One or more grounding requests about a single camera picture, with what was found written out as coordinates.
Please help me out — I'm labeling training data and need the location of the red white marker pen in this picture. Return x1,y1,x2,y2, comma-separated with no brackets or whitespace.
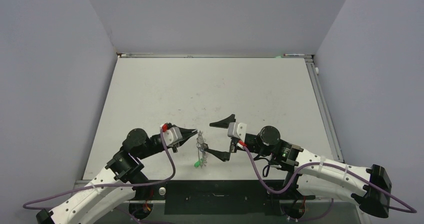
283,53,306,58

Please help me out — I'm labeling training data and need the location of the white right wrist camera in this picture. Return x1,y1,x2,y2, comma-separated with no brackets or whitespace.
227,122,247,142

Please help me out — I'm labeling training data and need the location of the metal carabiner keyring with keys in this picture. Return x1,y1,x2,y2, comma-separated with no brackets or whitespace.
196,130,207,168

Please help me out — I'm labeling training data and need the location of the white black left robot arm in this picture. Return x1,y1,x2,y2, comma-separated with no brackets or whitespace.
36,123,198,224

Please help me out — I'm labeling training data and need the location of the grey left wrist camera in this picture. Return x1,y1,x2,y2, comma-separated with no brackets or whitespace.
159,123,183,147

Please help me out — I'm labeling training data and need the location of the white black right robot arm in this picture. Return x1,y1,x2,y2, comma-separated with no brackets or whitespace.
198,114,392,219

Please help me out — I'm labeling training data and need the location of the aluminium right table rail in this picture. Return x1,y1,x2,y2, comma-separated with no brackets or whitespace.
304,55,345,163

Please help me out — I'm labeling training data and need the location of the black loop cable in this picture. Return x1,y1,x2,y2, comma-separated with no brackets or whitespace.
261,162,276,179

